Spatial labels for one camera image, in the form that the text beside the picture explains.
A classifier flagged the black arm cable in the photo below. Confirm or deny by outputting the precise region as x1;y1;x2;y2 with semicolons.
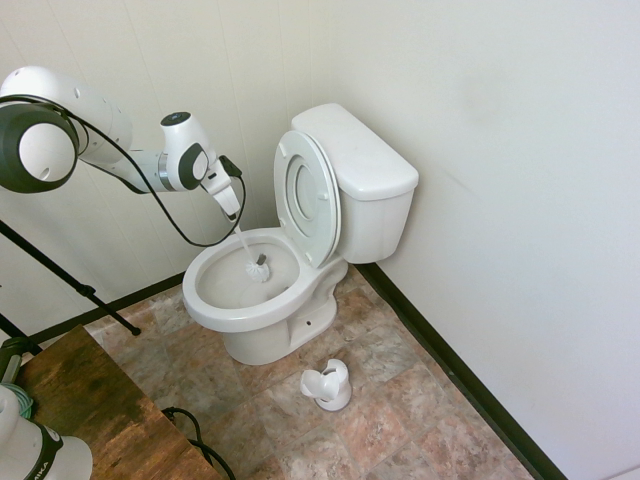
0;93;247;248

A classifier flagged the white tank lid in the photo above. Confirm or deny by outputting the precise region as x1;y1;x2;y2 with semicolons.
290;102;421;203

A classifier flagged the dark wooden table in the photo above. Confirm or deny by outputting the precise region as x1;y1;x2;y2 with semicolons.
13;323;225;480

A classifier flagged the white toilet brush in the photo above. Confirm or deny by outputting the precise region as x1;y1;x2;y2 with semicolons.
232;218;273;283

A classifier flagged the black camera tripod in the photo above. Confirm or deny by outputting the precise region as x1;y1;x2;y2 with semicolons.
0;218;142;352

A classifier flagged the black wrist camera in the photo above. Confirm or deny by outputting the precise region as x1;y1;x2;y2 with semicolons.
217;154;246;178

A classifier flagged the black rubber baseboard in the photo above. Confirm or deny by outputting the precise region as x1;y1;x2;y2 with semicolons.
355;260;592;480
28;271;189;347

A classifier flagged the white toilet brush holder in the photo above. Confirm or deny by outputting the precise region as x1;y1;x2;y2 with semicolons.
299;357;353;413

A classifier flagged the white toilet bowl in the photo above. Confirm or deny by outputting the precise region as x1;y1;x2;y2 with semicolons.
181;227;352;367

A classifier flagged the green coiled cable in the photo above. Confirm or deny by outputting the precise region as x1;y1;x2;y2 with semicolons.
8;383;37;420

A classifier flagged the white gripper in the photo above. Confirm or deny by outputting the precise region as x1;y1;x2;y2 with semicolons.
199;155;242;222

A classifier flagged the white toilet seat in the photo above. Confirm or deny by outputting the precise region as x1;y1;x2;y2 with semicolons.
272;130;343;269

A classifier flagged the white toilet tank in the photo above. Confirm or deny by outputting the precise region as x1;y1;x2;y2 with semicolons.
333;169;417;265

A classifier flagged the white toilet lid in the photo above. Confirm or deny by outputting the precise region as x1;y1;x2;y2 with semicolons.
293;132;344;262

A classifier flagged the black floor cable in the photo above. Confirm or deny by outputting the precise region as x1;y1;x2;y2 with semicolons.
161;406;237;480

